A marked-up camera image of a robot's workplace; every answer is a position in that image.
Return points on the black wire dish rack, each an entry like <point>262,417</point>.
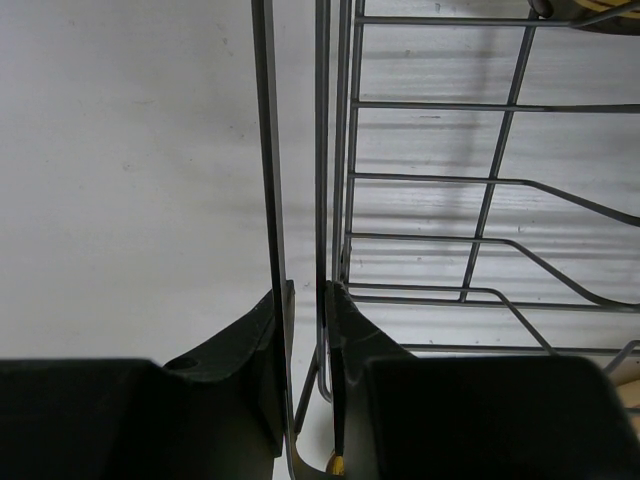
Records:
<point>476,175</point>

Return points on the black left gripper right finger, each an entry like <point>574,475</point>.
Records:
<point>399,416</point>

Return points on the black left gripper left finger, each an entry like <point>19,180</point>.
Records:
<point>217,411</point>

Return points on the brown yellow patterned plate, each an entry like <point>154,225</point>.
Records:
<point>335,465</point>

